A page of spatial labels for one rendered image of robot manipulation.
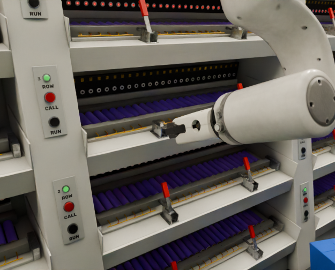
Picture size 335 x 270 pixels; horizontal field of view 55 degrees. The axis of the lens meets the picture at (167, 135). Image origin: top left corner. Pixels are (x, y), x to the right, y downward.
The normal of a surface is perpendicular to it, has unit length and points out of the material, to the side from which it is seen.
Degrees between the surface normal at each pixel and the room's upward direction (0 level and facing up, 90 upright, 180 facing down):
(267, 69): 90
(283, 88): 54
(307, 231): 90
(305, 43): 122
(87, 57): 110
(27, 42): 90
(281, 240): 20
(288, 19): 139
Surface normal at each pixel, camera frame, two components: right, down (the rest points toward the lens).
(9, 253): 0.55, 0.41
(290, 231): -0.83, 0.19
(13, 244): 0.08, -0.89
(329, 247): -0.11, -0.98
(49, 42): 0.54, 0.07
